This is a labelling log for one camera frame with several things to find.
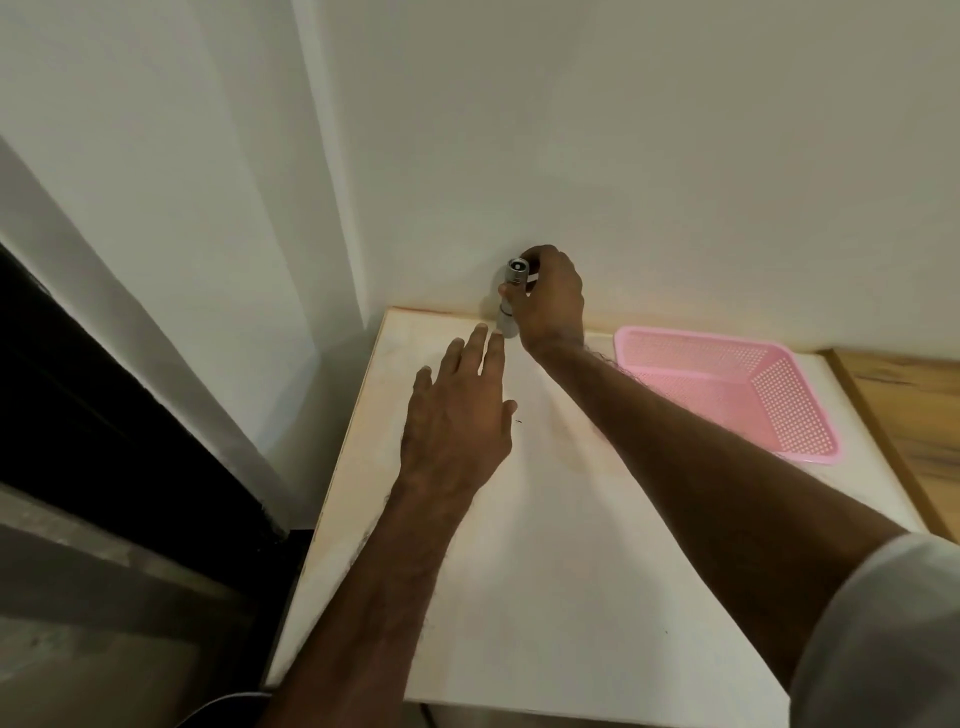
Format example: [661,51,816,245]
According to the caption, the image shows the person's right hand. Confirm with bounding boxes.
[498,244,586,358]

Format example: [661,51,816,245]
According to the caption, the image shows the wood grain side table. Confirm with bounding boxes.
[825,348,960,546]

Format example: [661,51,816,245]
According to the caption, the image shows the white shirt sleeve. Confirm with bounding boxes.
[787,532,960,728]

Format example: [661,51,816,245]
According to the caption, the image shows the person's left hand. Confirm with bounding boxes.
[399,323,519,494]

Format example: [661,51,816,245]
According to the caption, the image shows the silver metal flashlight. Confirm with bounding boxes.
[495,257,535,341]

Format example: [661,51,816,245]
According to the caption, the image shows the white cable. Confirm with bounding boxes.
[176,690,273,728]

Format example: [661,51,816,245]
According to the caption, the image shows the person's left forearm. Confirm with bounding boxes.
[258,476,486,728]

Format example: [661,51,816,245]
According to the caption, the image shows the pink plastic mesh basket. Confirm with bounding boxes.
[613,325,843,466]

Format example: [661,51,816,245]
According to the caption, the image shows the person's right forearm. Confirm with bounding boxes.
[523,337,912,695]

